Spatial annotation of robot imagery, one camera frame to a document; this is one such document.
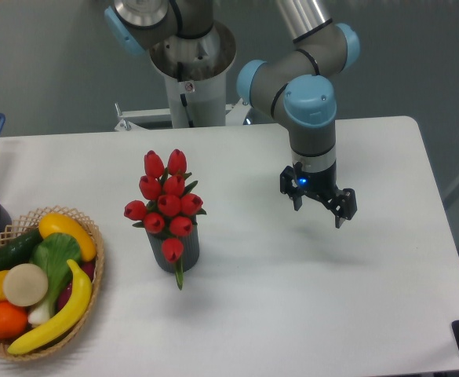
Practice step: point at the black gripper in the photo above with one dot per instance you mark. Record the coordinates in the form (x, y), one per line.
(340, 202)

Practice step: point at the red tulip bouquet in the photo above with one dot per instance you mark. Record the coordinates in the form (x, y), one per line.
(169, 207)

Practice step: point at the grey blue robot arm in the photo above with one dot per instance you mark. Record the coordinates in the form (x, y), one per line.
(295, 92)

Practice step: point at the dark grey ribbed vase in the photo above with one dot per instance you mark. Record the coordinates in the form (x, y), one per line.
(170, 253)

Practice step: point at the purple red vegetable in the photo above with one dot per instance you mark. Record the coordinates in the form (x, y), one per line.
(89, 269)

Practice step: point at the yellow banana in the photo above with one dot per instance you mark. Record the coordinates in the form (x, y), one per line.
(61, 322)

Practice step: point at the green bok choy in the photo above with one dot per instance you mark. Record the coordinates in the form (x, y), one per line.
(51, 256)

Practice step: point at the woven wicker basket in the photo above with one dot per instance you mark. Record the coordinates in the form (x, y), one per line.
(28, 222)

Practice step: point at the green cucumber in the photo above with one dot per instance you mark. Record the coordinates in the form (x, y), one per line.
(19, 250)

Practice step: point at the beige round disc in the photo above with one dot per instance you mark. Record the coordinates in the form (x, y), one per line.
(25, 285)

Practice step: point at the orange fruit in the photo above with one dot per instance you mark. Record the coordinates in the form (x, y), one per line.
(13, 320)

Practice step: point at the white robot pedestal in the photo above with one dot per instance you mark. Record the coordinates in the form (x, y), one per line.
(194, 72)

